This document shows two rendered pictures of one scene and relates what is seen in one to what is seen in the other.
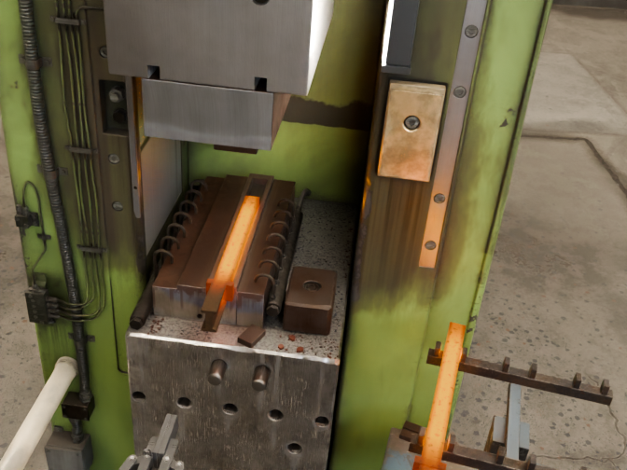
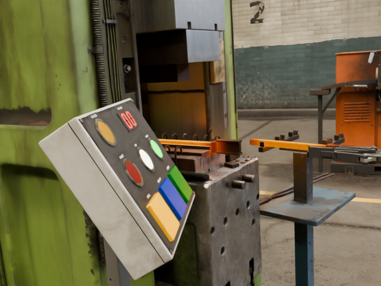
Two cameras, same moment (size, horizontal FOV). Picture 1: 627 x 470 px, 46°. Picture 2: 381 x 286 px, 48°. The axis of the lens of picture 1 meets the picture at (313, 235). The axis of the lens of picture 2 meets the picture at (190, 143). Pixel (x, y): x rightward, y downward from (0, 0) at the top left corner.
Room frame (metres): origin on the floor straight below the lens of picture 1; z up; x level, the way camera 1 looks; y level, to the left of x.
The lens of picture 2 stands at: (0.43, 1.40, 1.28)
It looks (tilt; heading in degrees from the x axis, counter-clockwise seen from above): 11 degrees down; 299
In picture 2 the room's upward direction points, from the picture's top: 4 degrees counter-clockwise
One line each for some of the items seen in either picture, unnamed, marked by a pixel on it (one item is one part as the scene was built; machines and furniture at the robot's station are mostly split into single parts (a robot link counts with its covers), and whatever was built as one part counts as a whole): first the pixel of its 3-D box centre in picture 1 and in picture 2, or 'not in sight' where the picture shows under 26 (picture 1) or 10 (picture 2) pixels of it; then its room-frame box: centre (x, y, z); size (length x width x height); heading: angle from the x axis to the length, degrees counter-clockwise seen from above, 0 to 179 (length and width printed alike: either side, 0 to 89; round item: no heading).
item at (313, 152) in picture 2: (162, 440); (321, 152); (0.68, 0.18, 1.00); 0.07 x 0.01 x 0.03; 176
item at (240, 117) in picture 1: (234, 68); (150, 50); (1.25, 0.16, 1.32); 0.42 x 0.20 x 0.10; 176
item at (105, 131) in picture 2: not in sight; (105, 132); (0.92, 0.82, 1.16); 0.05 x 0.03 x 0.04; 86
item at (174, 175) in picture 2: not in sight; (178, 184); (0.91, 0.60, 1.01); 0.07 x 0.05 x 0.07; 111
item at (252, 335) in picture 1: (251, 336); (231, 164); (1.00, 0.09, 0.92); 0.04 x 0.03 x 0.01; 153
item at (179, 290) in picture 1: (231, 240); (158, 155); (1.25, 0.16, 0.96); 0.42 x 0.20 x 0.09; 176
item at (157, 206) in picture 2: not in sight; (161, 217); (0.83, 0.79, 1.01); 0.07 x 0.05 x 0.07; 111
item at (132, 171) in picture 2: not in sight; (132, 172); (0.88, 0.80, 1.09); 0.05 x 0.03 x 0.04; 86
